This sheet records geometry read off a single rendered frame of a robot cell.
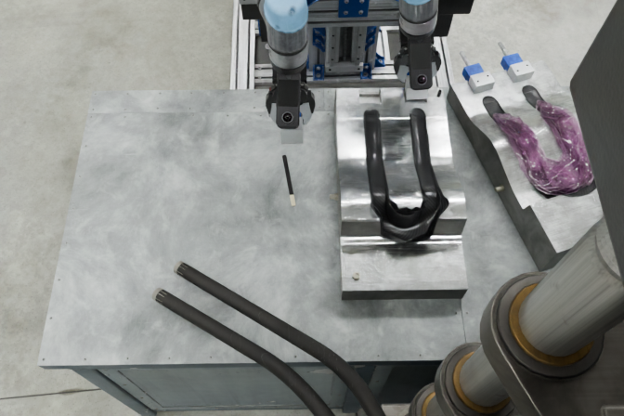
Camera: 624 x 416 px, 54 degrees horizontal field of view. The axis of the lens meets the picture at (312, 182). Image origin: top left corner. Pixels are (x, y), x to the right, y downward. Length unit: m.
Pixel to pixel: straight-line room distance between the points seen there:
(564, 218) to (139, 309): 0.92
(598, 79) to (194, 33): 2.61
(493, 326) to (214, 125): 1.11
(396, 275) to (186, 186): 0.54
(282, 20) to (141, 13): 1.95
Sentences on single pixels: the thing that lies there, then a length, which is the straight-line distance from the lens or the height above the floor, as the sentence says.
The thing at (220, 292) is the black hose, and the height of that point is 0.86.
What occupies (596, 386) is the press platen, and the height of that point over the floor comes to 1.54.
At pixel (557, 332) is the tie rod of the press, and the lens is 0.53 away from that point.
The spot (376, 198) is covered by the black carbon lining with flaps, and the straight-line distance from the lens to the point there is 1.33.
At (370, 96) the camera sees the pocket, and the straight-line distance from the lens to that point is 1.53.
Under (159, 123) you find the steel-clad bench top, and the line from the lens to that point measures 1.60.
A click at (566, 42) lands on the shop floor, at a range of 3.02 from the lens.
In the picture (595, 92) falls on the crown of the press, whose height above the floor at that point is 1.83.
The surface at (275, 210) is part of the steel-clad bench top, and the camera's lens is 1.43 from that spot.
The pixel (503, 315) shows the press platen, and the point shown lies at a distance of 0.59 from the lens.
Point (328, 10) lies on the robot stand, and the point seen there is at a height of 0.74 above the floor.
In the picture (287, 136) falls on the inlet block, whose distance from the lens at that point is 1.37.
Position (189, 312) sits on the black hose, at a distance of 1.32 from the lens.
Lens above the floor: 2.08
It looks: 61 degrees down
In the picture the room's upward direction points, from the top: straight up
